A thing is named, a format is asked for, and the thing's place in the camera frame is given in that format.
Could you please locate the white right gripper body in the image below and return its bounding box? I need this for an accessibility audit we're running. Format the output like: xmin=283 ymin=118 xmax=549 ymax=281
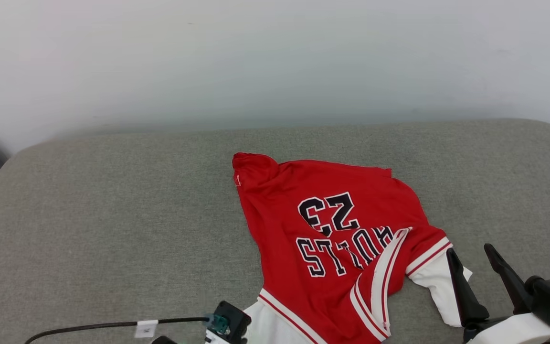
xmin=464 ymin=312 xmax=550 ymax=344

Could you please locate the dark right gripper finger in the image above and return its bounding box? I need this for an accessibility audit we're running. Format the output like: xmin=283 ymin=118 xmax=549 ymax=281
xmin=446 ymin=248 xmax=490 ymax=328
xmin=484 ymin=244 xmax=534 ymax=315

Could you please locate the red and white basketball jersey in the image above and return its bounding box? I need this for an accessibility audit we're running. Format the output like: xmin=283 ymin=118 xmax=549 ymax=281
xmin=232 ymin=152 xmax=473 ymax=344

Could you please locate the grey fabric sofa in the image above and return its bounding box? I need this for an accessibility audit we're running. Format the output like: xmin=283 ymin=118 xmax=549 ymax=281
xmin=0 ymin=118 xmax=550 ymax=344

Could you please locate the teal left camera connector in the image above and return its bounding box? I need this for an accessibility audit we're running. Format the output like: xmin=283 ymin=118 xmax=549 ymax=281
xmin=205 ymin=313 xmax=231 ymax=335

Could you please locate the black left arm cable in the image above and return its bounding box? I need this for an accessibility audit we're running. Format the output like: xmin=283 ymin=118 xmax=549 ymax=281
xmin=24 ymin=316 xmax=210 ymax=344

